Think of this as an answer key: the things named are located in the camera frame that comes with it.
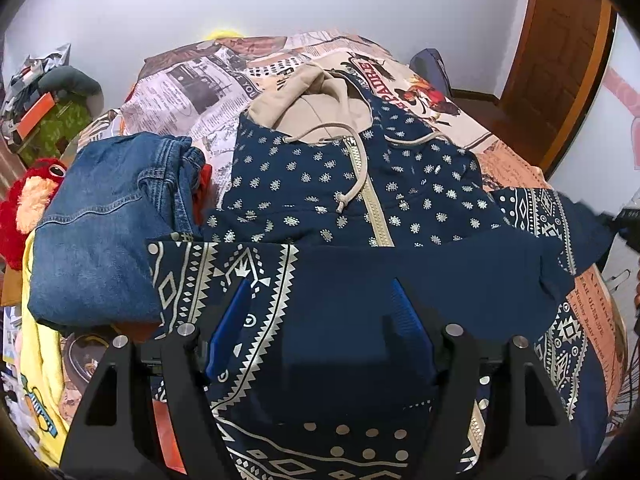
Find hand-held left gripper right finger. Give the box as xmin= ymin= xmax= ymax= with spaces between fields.
xmin=390 ymin=276 xmax=586 ymax=480

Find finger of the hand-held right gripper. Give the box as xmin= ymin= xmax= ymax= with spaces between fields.
xmin=597 ymin=211 xmax=628 ymax=240

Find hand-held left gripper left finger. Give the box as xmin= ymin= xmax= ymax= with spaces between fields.
xmin=60 ymin=277 xmax=253 ymax=480

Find navy patterned zip hoodie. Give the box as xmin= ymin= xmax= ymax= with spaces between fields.
xmin=147 ymin=62 xmax=613 ymax=480

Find red cloth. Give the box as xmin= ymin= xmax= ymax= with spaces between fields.
xmin=192 ymin=162 xmax=213 ymax=211

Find folded blue denim jeans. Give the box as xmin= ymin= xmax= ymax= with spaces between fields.
xmin=27 ymin=131 xmax=208 ymax=333

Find brown wooden door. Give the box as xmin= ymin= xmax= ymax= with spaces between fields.
xmin=500 ymin=0 xmax=618 ymax=181

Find yellow printed cloth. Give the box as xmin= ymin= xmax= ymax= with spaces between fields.
xmin=20 ymin=232 xmax=71 ymax=466

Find pile of printed papers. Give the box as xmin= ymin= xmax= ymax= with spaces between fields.
xmin=0 ymin=305 xmax=31 ymax=441

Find red plush toy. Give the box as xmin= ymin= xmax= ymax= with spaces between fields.
xmin=0 ymin=157 xmax=68 ymax=271

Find striped leaf print pillow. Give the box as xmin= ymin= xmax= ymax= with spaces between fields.
xmin=75 ymin=109 xmax=126 ymax=157

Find newspaper print bedspread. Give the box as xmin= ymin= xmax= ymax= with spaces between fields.
xmin=60 ymin=30 xmax=628 ymax=461

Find green patterned bag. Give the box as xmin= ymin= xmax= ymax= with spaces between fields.
xmin=20 ymin=102 xmax=93 ymax=166

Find orange box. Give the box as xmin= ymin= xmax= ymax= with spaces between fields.
xmin=12 ymin=91 xmax=56 ymax=133

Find grey plush pillow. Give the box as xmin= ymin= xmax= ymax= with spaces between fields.
xmin=37 ymin=66 xmax=103 ymax=111

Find pile of silver packets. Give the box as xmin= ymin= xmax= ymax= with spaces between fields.
xmin=0 ymin=45 xmax=71 ymax=126

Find pink white wall decoration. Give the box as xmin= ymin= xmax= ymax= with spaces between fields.
xmin=602 ymin=67 xmax=640 ymax=168

